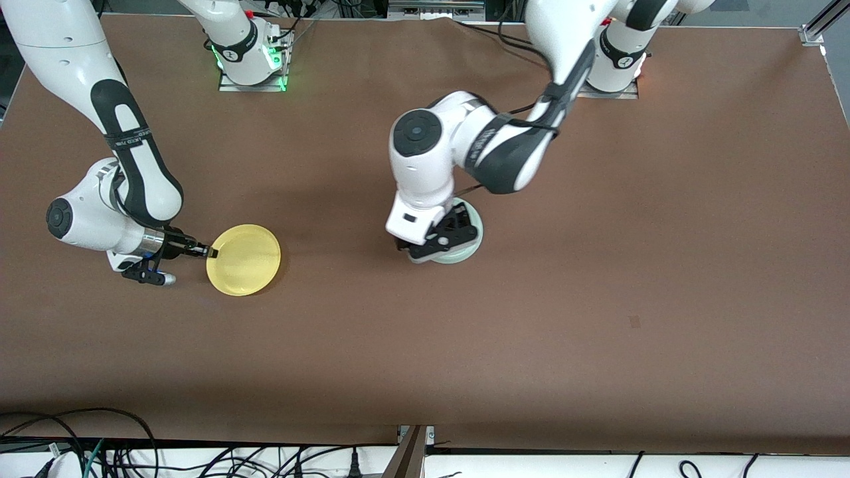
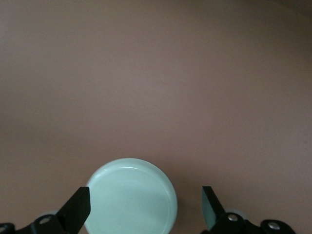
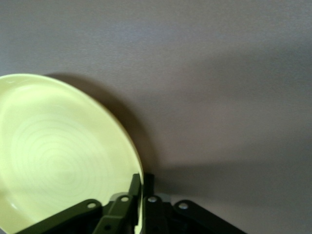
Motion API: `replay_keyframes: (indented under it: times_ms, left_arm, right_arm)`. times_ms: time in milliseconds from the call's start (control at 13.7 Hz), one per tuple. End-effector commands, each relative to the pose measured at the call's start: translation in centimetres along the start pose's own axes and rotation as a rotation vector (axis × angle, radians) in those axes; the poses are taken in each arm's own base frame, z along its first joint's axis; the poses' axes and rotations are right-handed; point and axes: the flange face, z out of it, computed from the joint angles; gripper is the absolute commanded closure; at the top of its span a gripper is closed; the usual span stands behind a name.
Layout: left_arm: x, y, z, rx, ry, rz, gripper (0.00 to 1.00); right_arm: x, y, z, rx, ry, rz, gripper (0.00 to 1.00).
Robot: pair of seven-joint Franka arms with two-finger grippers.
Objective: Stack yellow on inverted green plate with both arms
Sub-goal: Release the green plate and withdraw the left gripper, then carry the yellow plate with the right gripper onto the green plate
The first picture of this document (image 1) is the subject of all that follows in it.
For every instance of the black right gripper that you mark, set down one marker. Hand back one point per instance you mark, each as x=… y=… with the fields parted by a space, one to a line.
x=178 y=245

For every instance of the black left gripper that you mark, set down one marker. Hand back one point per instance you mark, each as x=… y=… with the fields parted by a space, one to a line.
x=457 y=217

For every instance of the pale green round plate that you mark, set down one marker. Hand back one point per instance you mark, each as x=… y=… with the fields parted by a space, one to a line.
x=470 y=251

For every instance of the yellow round plate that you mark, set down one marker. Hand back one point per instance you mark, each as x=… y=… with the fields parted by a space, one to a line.
x=246 y=262

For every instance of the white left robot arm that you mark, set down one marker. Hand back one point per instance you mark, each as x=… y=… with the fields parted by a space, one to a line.
x=425 y=172

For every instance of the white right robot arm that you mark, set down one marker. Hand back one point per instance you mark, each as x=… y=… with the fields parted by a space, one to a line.
x=60 y=40

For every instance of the brown table cover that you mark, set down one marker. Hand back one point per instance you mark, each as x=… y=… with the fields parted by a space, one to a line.
x=425 y=365

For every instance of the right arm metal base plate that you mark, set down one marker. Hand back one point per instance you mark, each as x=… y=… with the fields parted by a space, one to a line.
x=279 y=78

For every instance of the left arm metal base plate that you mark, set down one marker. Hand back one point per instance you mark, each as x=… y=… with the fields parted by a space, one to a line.
x=611 y=95

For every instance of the grey metal rail bracket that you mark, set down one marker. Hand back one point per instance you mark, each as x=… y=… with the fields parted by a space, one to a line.
x=435 y=8

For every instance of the grey aluminium post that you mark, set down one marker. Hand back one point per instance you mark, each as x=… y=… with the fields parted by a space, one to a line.
x=408 y=458

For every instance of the aluminium frame corner profile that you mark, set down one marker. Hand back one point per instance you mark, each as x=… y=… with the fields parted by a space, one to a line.
x=813 y=33

